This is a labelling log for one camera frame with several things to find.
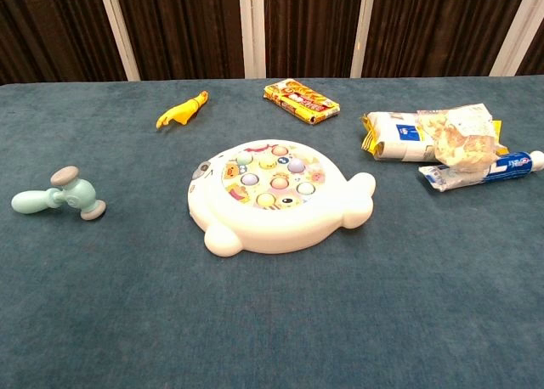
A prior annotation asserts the mint green toy hammer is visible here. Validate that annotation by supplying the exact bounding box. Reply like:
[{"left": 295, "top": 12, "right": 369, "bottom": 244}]
[{"left": 11, "top": 166, "right": 107, "bottom": 222}]

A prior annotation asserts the white whale whack-a-mole toy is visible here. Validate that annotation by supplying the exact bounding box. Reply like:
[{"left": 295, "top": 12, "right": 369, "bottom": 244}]
[{"left": 187, "top": 139, "right": 377, "bottom": 258}]

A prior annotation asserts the yellow red snack package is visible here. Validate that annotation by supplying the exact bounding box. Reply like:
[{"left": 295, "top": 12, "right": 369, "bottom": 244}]
[{"left": 263, "top": 78, "right": 341, "bottom": 126}]

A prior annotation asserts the yellow rubber chicken toy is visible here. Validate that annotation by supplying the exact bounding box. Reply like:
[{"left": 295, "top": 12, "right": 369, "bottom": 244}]
[{"left": 156, "top": 90, "right": 210, "bottom": 130}]

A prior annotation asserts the white yellow biscuit package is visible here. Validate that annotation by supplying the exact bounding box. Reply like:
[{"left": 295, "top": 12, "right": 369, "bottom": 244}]
[{"left": 360, "top": 110, "right": 509, "bottom": 163}]

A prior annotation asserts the dark brown pleated curtain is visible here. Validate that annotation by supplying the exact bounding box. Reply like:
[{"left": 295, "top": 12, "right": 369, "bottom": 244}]
[{"left": 0, "top": 0, "right": 544, "bottom": 86}]

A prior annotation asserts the teal felt table cover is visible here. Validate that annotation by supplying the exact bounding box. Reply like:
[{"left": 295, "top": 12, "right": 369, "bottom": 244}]
[{"left": 0, "top": 75, "right": 544, "bottom": 389}]

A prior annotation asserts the clear bag of bread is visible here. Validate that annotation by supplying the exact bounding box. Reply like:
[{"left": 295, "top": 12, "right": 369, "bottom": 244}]
[{"left": 416, "top": 103, "right": 501, "bottom": 170}]

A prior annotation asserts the blue white toothpaste tube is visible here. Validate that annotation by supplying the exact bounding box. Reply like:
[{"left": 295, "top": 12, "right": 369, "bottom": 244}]
[{"left": 418, "top": 149, "right": 544, "bottom": 193}]

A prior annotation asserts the white frame pole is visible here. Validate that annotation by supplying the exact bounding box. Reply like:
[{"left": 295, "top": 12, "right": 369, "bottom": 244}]
[
  {"left": 489, "top": 0, "right": 544, "bottom": 77},
  {"left": 349, "top": 0, "right": 378, "bottom": 79},
  {"left": 237, "top": 0, "right": 267, "bottom": 80},
  {"left": 96, "top": 0, "right": 142, "bottom": 82}
]

